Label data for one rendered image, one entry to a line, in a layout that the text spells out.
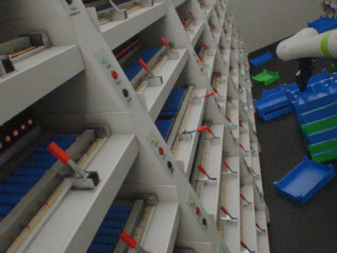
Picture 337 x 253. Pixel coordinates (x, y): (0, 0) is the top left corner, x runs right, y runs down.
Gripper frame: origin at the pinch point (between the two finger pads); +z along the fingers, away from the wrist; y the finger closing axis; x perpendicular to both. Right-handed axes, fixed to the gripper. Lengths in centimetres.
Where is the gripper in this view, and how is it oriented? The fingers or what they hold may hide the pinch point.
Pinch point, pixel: (303, 86)
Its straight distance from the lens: 189.2
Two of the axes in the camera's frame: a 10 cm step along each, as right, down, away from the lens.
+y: 8.4, -5.3, 1.2
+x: -4.6, -5.8, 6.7
